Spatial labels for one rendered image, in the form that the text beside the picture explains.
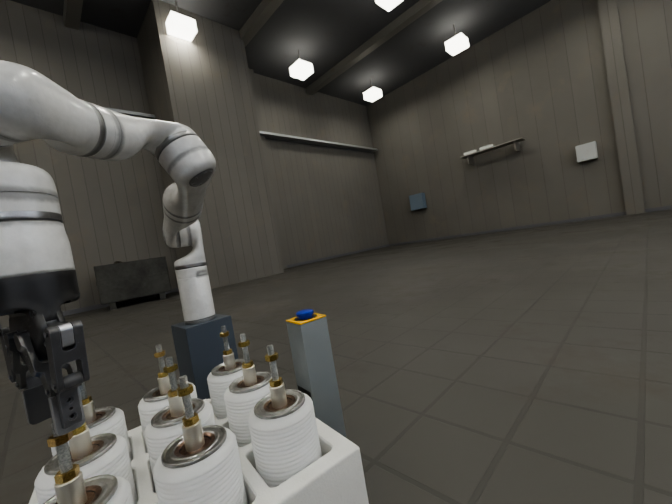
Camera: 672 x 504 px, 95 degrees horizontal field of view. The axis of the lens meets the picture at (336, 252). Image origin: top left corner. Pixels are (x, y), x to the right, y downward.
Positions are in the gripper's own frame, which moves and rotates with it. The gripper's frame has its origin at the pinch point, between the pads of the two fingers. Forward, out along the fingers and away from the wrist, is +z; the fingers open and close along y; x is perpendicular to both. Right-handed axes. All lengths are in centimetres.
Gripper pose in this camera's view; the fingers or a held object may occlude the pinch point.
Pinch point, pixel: (53, 412)
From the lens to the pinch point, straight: 45.6
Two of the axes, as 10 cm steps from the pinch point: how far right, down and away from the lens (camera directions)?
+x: -4.8, 1.1, -8.7
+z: 1.6, 9.9, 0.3
